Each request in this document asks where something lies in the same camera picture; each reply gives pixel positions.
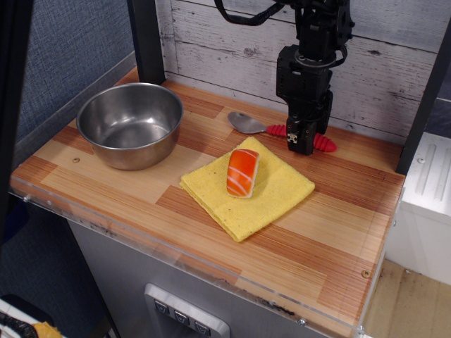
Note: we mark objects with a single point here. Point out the metal spoon with red handle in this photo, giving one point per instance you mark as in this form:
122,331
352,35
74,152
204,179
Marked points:
248,125

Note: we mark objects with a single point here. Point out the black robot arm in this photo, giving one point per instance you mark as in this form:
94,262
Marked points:
323,29

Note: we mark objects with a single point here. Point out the black vertical post left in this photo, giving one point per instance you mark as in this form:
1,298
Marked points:
146,39

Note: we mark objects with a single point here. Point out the stainless steel bowl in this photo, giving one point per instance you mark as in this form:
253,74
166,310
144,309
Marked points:
132,126

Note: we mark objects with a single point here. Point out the salmon nigiri sushi toy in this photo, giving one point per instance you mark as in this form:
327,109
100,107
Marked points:
242,171

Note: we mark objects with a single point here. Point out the yellow folded cloth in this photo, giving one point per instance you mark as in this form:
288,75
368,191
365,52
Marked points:
278,189

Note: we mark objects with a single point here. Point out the black vertical post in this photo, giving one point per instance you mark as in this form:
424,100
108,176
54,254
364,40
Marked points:
424,24
146,39

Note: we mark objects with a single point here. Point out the clear acrylic table guard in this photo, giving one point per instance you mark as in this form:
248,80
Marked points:
311,272

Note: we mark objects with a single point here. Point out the black vertical post right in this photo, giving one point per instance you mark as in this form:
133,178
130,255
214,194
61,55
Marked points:
424,24

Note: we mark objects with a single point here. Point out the grey cabinet with button panel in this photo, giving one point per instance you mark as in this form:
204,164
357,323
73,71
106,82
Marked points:
148,297

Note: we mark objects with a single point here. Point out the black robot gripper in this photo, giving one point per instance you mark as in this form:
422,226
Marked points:
307,93

